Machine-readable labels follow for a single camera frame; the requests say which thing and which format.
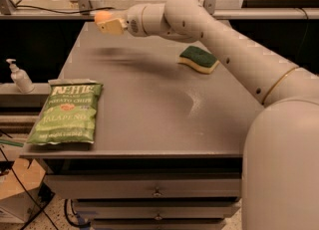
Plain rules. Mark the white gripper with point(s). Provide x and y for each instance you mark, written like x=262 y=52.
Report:
x=134 y=21

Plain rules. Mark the orange fruit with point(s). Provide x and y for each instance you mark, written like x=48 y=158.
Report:
x=102 y=16

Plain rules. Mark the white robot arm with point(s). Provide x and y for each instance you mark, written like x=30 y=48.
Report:
x=280 y=169

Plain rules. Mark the green jalapeno chip bag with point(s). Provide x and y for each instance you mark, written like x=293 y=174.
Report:
x=69 y=113

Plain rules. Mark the green and yellow sponge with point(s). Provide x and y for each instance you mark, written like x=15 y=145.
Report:
x=198 y=59

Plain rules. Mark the white pump dispenser bottle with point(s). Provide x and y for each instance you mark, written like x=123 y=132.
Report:
x=20 y=77

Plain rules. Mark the grey drawer cabinet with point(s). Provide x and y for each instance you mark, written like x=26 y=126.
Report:
x=155 y=115

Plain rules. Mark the top grey drawer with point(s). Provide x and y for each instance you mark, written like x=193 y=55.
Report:
x=149 y=185

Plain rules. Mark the grey drawer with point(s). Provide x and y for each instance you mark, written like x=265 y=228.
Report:
x=164 y=224
x=149 y=185
x=156 y=209

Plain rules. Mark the cardboard box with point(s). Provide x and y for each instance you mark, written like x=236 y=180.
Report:
x=19 y=189

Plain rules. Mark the middle grey drawer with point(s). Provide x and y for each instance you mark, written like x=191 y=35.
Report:
x=156 y=209

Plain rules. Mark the bottom grey drawer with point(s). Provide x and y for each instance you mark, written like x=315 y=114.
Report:
x=164 y=224

